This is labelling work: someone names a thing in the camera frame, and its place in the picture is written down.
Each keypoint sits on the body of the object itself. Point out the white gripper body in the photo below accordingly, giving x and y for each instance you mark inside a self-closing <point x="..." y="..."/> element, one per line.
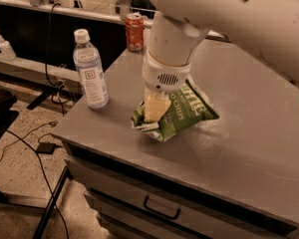
<point x="163" y="74"/>

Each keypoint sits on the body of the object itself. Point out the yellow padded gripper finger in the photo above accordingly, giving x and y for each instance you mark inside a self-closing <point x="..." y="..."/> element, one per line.
<point x="156" y="105"/>

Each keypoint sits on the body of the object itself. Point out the green jalapeno chip bag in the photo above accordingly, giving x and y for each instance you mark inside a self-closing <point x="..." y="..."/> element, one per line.
<point x="189" y="106"/>

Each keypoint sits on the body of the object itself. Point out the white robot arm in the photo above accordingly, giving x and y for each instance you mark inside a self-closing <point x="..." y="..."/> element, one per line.
<point x="268" y="30"/>

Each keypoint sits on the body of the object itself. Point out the orange soda can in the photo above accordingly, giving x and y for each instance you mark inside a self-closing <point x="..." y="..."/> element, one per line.
<point x="134" y="25"/>

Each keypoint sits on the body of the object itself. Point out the clear plastic water bottle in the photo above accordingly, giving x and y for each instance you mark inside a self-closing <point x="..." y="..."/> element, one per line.
<point x="89" y="67"/>

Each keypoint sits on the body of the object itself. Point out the grey drawer cabinet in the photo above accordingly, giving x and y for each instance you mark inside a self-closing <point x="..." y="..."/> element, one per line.
<point x="117" y="191"/>

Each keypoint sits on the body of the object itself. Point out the black power adapter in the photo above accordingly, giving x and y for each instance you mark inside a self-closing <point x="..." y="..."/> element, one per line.
<point x="46" y="148"/>

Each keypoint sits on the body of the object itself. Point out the black bin at left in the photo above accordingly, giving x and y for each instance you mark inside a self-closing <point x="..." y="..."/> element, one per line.
<point x="7" y="116"/>

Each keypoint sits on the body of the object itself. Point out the small white dispenser bottle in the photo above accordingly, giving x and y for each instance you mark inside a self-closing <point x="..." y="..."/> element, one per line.
<point x="6" y="49"/>

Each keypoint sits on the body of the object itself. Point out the black table leg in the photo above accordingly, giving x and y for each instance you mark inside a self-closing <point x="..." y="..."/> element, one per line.
<point x="51" y="206"/>

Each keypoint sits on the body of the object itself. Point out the grey metal centre post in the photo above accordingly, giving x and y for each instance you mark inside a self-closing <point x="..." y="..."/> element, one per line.
<point x="125" y="8"/>

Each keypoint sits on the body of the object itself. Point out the black drawer handle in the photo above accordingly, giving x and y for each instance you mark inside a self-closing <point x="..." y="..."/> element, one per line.
<point x="160" y="210"/>

